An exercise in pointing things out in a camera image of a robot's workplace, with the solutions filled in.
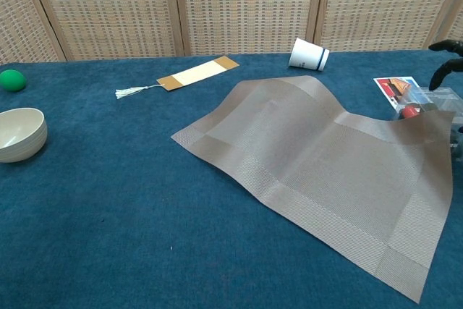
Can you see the tan bookmark with white tassel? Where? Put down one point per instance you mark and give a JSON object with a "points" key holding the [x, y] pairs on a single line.
{"points": [[197, 72]]}

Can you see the colourful picture card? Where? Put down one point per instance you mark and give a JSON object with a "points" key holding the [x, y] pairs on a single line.
{"points": [[392, 86]]}

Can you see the clear box with red parts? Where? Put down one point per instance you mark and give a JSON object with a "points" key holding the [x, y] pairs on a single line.
{"points": [[434, 101]]}

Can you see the white paper cup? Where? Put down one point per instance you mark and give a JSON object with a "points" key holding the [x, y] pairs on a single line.
{"points": [[305, 54]]}

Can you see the blue table cloth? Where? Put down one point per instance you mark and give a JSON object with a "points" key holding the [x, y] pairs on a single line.
{"points": [[108, 197]]}

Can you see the green ball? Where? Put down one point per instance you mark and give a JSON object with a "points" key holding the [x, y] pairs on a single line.
{"points": [[12, 80]]}

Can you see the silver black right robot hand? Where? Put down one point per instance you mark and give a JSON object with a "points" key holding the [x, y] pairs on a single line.
{"points": [[452, 64]]}

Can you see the brown woven placemat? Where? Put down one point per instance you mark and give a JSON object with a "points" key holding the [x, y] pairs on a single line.
{"points": [[325, 178]]}

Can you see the beige round bowl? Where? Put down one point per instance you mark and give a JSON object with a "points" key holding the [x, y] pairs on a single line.
{"points": [[21, 139]]}

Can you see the woven wooden folding screen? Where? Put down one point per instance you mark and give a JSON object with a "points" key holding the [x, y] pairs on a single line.
{"points": [[246, 5]]}

